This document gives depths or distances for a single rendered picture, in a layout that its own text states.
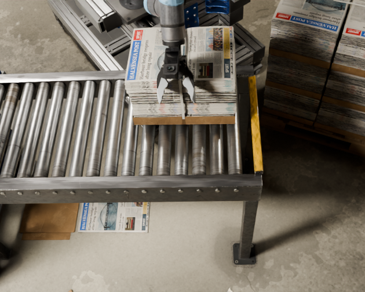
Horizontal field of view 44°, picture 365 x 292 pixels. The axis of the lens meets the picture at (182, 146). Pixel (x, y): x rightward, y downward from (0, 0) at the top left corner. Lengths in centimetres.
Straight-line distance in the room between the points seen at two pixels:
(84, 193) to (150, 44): 59
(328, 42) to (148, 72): 86
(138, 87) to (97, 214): 109
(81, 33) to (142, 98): 145
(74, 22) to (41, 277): 158
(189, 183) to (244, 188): 19
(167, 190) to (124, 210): 87
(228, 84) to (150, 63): 28
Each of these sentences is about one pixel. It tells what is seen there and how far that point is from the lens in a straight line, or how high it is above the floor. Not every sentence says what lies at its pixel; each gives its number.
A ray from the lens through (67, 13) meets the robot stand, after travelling 315.
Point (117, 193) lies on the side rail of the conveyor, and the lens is 165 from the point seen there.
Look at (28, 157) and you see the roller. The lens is 179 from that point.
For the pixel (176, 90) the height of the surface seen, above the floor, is 101.
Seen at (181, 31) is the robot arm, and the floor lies 123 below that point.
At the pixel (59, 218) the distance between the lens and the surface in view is 254.
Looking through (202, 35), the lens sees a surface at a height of 103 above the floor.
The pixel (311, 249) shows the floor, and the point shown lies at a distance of 238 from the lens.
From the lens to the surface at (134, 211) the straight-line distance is 244.
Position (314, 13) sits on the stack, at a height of 83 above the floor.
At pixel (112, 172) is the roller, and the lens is 165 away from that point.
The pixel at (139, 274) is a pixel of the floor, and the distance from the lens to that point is 233.
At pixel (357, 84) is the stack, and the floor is 56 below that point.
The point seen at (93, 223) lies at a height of 1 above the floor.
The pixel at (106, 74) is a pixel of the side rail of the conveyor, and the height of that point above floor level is 80.
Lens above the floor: 221
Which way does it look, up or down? 58 degrees down
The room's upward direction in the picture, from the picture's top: 8 degrees counter-clockwise
